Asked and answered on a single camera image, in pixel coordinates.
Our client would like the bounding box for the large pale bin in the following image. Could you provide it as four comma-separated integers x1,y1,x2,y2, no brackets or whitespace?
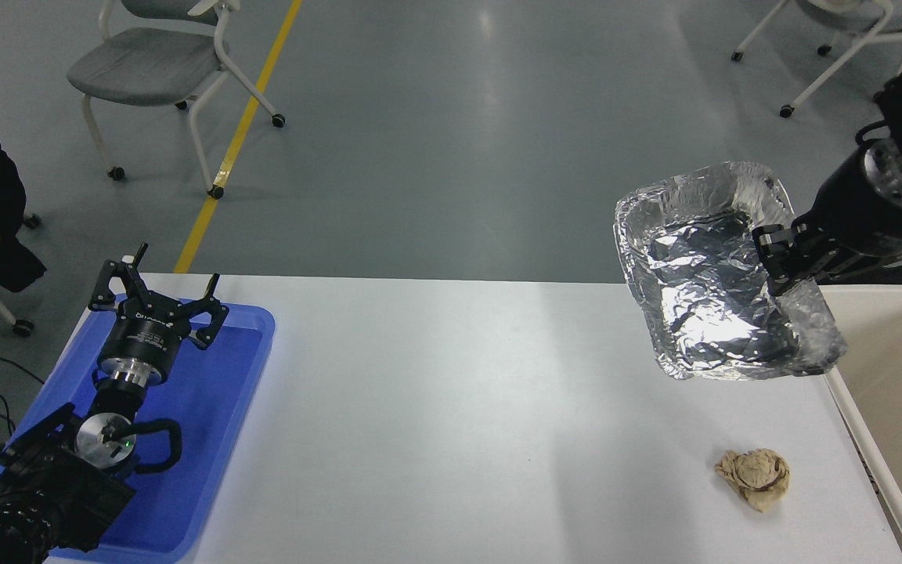
821,284,902,564

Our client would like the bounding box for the silver foil tray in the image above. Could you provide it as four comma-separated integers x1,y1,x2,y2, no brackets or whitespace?
614,161,848,381

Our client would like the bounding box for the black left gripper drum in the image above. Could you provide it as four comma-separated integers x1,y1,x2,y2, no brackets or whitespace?
100,300,193,371

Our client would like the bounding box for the crumpled tan paper ball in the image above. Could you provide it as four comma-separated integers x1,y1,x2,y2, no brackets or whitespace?
715,448,791,513

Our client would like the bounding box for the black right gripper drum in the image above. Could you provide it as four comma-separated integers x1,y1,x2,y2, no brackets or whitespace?
798,147,902,259

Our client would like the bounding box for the grey chair with white frame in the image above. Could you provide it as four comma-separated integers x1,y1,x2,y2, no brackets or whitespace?
67,0,287,200
731,0,902,120

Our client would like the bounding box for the blue plastic tray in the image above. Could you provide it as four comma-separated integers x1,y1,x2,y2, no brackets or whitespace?
0,296,276,563

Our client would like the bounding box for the white chair base with casters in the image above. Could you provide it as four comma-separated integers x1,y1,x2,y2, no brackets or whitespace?
0,210,41,339

